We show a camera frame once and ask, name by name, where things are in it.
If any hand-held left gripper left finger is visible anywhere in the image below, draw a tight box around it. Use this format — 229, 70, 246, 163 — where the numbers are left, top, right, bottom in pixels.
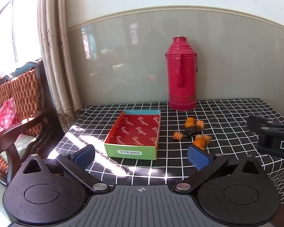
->
16, 144, 112, 193

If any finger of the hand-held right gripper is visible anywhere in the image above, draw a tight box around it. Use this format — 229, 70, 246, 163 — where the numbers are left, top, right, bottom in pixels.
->
247, 115, 284, 131
260, 127, 284, 136

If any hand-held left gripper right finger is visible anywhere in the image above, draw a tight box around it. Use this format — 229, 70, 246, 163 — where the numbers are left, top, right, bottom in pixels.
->
172, 145, 269, 196

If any dark brown fruit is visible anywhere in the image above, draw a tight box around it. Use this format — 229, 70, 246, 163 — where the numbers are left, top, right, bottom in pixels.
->
186, 126, 200, 137

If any colourful cardboard box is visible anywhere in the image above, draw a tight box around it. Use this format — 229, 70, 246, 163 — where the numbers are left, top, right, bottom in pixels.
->
104, 110, 162, 160

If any black white grid tablecloth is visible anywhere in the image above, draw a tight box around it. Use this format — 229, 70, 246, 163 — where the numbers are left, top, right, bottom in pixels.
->
47, 98, 284, 204

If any red thermos flask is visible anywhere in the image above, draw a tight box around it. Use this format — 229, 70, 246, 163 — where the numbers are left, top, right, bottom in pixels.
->
165, 36, 199, 111

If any wooden wicker armchair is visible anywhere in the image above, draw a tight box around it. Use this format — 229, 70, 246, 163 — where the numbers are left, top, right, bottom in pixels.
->
0, 59, 63, 188

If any pink cloth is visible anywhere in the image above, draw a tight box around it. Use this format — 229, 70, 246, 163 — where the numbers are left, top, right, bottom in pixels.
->
0, 98, 23, 140

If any beige curtain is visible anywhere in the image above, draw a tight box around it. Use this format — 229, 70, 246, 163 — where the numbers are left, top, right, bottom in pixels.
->
37, 0, 84, 133

